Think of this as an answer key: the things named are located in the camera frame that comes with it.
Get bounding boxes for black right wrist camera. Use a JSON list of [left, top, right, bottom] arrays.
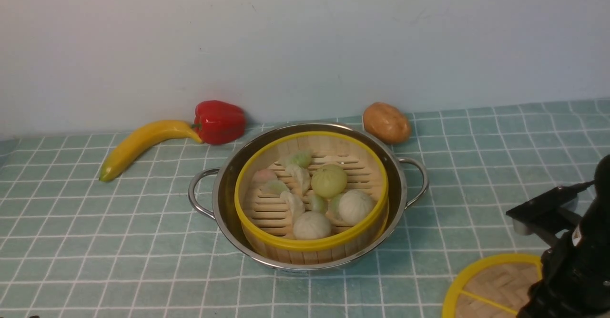
[[506, 181, 594, 248]]

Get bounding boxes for pale green dumpling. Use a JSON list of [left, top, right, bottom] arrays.
[[261, 179, 290, 196]]

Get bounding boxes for white dumpling in centre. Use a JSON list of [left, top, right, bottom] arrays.
[[285, 164, 311, 196]]

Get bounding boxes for red bell pepper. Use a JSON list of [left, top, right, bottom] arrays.
[[192, 100, 246, 145]]

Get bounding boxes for green round bun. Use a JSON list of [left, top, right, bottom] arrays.
[[311, 164, 348, 198]]

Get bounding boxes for pink dumpling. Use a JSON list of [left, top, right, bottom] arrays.
[[251, 168, 277, 184]]

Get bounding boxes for white dumpling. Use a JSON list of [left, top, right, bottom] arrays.
[[280, 191, 305, 222], [285, 164, 311, 196]]

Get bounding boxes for green dumpling at back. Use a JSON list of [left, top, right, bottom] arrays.
[[279, 149, 313, 169]]

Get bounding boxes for brown potato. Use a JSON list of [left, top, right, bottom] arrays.
[[362, 102, 412, 145]]

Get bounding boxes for green checkered tablecloth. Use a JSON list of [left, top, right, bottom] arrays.
[[0, 100, 609, 318]]

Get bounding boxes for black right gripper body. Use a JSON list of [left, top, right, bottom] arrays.
[[517, 156, 609, 318]]

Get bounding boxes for small green dumpling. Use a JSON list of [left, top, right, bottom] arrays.
[[307, 192, 328, 215]]

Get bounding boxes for white round bun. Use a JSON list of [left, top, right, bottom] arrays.
[[293, 211, 333, 240], [337, 190, 376, 226]]

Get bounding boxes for stainless steel pot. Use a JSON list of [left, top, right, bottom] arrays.
[[187, 121, 429, 274]]

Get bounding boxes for bamboo steamer basket yellow rim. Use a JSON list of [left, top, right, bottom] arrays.
[[234, 131, 389, 265]]

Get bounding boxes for yellow banana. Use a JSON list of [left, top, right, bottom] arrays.
[[98, 120, 203, 183]]

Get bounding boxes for woven bamboo steamer lid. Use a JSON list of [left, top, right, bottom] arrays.
[[441, 254, 542, 318]]

